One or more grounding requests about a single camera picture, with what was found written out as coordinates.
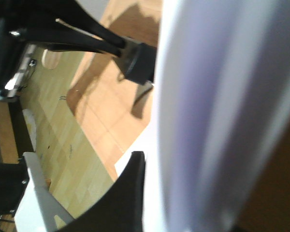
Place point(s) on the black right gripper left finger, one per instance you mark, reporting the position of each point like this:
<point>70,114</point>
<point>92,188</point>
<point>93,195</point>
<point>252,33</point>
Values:
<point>38,207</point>

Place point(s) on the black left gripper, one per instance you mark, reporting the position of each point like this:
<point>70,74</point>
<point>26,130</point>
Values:
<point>25,24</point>

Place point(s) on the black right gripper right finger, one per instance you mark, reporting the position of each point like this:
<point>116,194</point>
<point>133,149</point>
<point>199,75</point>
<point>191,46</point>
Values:
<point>120,209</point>

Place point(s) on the black stapler with orange grip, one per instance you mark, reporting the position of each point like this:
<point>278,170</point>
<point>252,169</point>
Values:
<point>139,61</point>

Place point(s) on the white paper sheet stack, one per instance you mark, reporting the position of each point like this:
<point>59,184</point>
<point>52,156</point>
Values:
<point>221,103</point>

